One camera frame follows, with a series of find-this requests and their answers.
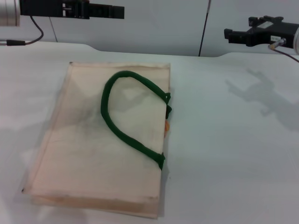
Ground dark left arm cable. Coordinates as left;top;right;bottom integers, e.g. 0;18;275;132
0;15;44;46

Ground orange ridged bread loaf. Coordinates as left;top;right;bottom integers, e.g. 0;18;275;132
164;119;171;139

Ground thin dark background pole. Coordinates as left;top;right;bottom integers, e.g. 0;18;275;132
198;0;212;57

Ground cream handbag with green handle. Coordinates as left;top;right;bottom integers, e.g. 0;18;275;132
21;61;174;220

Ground dark right arm cable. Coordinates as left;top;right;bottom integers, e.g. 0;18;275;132
268;38;299;63

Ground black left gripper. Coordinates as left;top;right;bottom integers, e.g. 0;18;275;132
20;0;125;20

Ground dark arm cable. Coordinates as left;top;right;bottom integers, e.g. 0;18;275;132
268;38;299;63
0;15;44;46

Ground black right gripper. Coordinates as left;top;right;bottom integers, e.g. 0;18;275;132
224;15;299;49

